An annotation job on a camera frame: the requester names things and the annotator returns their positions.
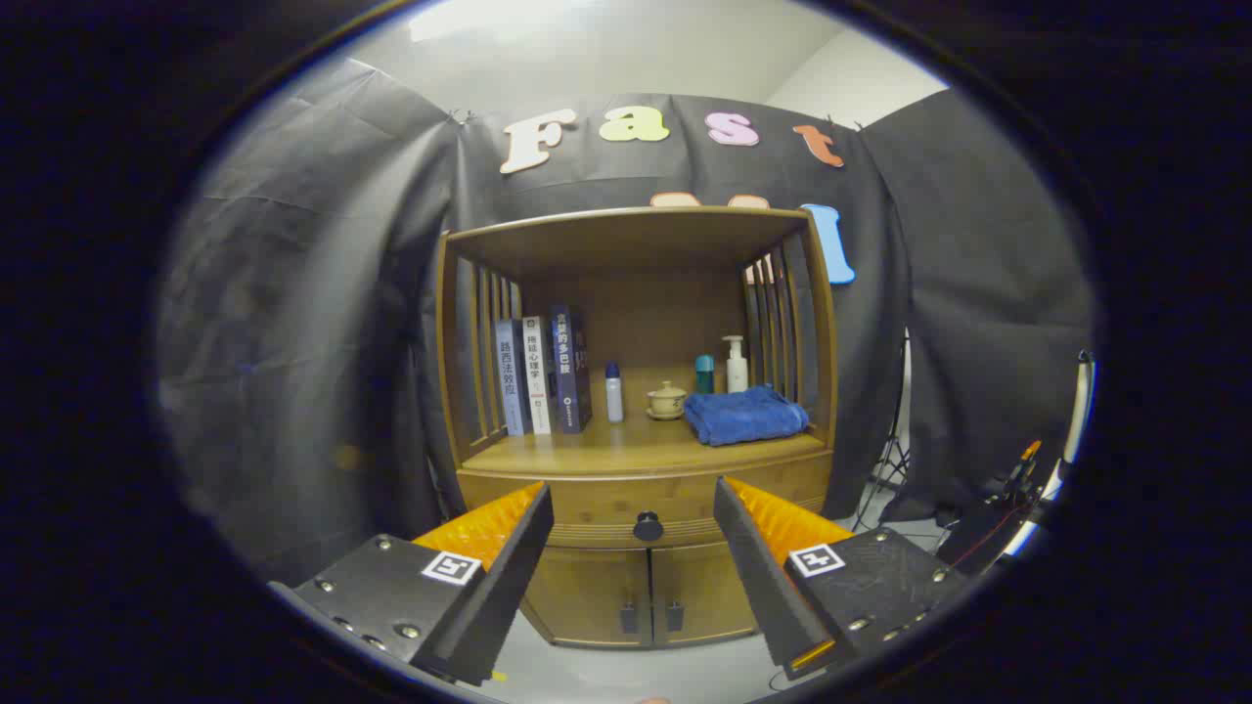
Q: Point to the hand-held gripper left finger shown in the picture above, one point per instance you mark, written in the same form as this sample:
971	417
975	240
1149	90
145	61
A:
509	577

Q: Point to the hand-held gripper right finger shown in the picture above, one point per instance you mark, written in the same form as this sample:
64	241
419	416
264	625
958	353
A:
753	567

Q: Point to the wooden drawer with black knob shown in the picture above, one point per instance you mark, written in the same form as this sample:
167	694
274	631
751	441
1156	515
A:
606	499

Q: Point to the wooden cabinet door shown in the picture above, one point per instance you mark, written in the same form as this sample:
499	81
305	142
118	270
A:
587	596
704	596

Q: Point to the wooden countertop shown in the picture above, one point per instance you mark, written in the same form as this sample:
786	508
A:
626	445

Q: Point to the wooden cabinet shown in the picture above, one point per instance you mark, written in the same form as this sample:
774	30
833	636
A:
636	244

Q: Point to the blue folded towel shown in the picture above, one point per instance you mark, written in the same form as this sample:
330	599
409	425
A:
745	416

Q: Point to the black tripod stand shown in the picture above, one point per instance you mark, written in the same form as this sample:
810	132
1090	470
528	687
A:
890	462

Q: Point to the beige lidded teacup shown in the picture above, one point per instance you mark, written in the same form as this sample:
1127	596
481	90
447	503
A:
667	401

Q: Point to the white pump bottle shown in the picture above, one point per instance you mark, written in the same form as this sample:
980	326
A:
737	374

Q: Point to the grey-blue book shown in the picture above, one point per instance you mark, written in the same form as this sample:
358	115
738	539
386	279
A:
511	381

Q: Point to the teal bottle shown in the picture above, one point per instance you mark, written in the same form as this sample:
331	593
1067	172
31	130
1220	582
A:
704	376

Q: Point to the white book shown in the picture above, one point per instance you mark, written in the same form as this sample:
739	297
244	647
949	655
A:
538	381

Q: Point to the dark blue book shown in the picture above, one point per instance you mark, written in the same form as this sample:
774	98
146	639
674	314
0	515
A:
569	376

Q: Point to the white bottle with blue cap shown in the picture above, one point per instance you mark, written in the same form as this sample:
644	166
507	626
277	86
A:
614	396

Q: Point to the black device with orange tip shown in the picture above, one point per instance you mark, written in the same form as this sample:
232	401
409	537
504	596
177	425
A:
978	538

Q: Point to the black backdrop cloth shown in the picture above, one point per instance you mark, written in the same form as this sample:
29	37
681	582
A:
293	293

